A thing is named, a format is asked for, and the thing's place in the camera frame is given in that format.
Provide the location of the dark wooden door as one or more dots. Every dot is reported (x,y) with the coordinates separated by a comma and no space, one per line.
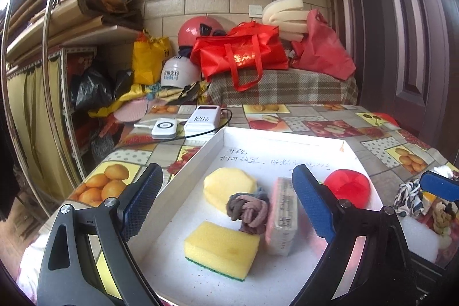
(406,54)

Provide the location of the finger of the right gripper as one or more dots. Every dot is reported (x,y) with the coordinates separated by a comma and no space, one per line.
(439,186)

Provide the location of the beige brown plush toy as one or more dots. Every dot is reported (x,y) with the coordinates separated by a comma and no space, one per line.
(445,217)

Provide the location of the plaid covered bench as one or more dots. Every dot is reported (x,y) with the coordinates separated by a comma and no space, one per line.
(292,86)

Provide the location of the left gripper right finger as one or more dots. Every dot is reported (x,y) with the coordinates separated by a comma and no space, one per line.
(384,275)

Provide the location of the red paper bag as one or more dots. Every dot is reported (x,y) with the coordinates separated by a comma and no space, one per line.
(321,50)

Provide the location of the white power bank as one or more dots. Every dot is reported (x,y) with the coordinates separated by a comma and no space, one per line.
(205,118)

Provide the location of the red plastic bag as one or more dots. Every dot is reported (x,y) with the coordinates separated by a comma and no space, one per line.
(384,117)

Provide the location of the white foam block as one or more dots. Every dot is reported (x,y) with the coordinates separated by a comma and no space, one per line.
(420,239)

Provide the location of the metal storage shelf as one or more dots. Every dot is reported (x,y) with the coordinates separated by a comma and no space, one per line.
(31,89)

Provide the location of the black plastic bag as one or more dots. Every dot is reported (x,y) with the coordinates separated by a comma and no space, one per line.
(93,90)

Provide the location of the yellow shopping bag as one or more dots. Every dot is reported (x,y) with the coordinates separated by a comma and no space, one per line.
(148,57)

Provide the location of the white helmet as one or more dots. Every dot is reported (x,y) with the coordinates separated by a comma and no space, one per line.
(179,72)

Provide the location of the yellow round sponge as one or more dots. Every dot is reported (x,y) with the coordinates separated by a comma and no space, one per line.
(224,182)

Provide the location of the yellow green rectangular sponge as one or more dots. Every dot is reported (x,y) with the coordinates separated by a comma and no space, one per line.
(222,250)

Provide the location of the white shallow tray box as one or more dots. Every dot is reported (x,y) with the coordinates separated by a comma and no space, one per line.
(251,212)

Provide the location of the red round sponge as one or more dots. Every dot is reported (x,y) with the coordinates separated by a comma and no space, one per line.
(349,185)

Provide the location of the fruit pattern tablecloth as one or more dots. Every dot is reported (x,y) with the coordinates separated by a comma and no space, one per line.
(130,250)

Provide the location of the white round-marked device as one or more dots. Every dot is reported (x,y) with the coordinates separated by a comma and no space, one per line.
(164,129)

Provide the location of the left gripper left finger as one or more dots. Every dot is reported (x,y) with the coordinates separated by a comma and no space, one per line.
(68,273)

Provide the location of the black white patterned cloth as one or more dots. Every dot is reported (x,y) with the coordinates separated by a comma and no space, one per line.
(408,201)

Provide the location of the cream foam roll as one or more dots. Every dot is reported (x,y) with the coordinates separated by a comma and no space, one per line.
(289,16)

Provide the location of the red tote bag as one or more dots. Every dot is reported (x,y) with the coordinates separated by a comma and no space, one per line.
(245,52)

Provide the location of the red helmet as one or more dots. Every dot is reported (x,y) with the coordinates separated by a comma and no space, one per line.
(196,27)

